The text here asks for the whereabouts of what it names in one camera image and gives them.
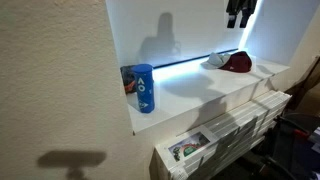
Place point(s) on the black light strip rail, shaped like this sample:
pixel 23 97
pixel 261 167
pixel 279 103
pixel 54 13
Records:
pixel 195 58

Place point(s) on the blue tennis ball can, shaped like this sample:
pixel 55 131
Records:
pixel 144 90

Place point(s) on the white box with picture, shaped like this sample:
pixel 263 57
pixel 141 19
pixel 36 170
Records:
pixel 188 147

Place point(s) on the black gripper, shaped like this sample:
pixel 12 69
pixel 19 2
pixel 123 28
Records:
pixel 242 4

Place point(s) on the maroon cap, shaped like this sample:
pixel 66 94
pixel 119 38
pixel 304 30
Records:
pixel 240 62

